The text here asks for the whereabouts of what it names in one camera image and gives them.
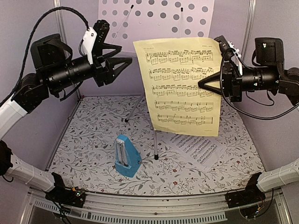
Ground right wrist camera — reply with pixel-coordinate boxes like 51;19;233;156
214;35;243;76

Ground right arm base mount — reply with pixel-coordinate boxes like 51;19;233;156
225;172;266;208

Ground blue metronome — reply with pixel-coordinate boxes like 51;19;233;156
114;134;142;178

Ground yellow sheet music page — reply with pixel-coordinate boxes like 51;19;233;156
134;37;222;137

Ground lilac music stand with tripod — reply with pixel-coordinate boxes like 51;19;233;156
97;0;215;161

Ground front aluminium rail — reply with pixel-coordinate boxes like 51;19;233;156
21;189;292;224

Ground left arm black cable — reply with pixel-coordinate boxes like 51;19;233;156
0;6;91;108

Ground floral table mat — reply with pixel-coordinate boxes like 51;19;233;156
50;96;264;196

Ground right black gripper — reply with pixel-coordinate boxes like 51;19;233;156
198;61;279;102

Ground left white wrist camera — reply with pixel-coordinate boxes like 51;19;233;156
82;20;110;65

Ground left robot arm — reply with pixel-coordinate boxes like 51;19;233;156
0;34;133;203

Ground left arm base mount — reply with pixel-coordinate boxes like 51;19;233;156
45;172;86;208

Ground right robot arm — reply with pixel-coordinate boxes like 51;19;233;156
198;35;299;203

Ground white sheet music page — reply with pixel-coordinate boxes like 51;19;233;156
163;133;227;170

